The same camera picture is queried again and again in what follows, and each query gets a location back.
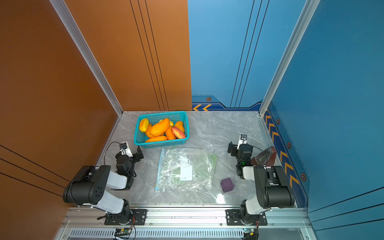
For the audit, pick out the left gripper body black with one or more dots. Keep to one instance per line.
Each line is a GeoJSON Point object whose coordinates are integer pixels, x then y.
{"type": "Point", "coordinates": [137, 154]}

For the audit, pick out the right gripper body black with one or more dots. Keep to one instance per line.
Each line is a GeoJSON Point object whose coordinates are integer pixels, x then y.
{"type": "Point", "coordinates": [233, 148]}

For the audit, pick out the large orange mango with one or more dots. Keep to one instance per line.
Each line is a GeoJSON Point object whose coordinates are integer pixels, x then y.
{"type": "Point", "coordinates": [160, 128]}

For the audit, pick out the clear zip-top bag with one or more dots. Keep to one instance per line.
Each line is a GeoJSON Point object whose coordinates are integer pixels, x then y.
{"type": "Point", "coordinates": [185, 170]}

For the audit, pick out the red pink mango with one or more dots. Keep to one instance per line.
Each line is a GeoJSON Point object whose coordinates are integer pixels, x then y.
{"type": "Point", "coordinates": [178, 133]}

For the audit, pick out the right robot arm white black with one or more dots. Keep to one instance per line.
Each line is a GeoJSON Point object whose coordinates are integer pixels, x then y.
{"type": "Point", "coordinates": [273, 189]}

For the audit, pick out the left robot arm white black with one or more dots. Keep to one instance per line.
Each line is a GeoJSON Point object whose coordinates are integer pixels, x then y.
{"type": "Point", "coordinates": [89, 187]}

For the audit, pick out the orange mango front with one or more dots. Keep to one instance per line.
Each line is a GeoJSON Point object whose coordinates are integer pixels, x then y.
{"type": "Point", "coordinates": [157, 139]}

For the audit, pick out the yellow mango left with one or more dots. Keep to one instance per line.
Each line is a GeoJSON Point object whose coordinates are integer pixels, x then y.
{"type": "Point", "coordinates": [144, 124]}

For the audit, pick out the orange mango middle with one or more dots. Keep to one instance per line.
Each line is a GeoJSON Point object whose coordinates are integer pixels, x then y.
{"type": "Point", "coordinates": [169, 134]}

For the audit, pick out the orange mango back right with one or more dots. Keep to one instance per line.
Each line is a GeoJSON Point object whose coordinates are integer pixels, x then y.
{"type": "Point", "coordinates": [180, 126]}

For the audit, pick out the dark red box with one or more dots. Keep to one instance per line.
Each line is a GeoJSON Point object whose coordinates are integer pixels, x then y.
{"type": "Point", "coordinates": [266, 158]}

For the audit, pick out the teal plastic basket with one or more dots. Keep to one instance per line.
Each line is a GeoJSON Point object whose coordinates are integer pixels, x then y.
{"type": "Point", "coordinates": [140, 138]}

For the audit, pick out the purple cube box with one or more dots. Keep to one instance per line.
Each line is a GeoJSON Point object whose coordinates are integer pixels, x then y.
{"type": "Point", "coordinates": [227, 185]}

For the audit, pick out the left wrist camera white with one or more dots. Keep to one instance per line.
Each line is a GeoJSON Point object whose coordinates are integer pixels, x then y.
{"type": "Point", "coordinates": [125, 150]}

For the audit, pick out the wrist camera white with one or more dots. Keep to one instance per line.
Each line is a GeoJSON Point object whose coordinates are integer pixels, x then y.
{"type": "Point", "coordinates": [242, 140]}
{"type": "Point", "coordinates": [125, 150]}

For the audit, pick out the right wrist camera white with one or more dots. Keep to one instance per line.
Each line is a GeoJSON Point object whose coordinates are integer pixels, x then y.
{"type": "Point", "coordinates": [242, 140]}

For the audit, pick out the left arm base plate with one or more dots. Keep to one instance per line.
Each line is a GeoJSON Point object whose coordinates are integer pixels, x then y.
{"type": "Point", "coordinates": [136, 217]}

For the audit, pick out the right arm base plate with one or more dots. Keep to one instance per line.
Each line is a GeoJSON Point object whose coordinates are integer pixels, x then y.
{"type": "Point", "coordinates": [235, 217]}

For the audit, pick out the aluminium rail front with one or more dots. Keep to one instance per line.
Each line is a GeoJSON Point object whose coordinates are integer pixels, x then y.
{"type": "Point", "coordinates": [190, 216]}

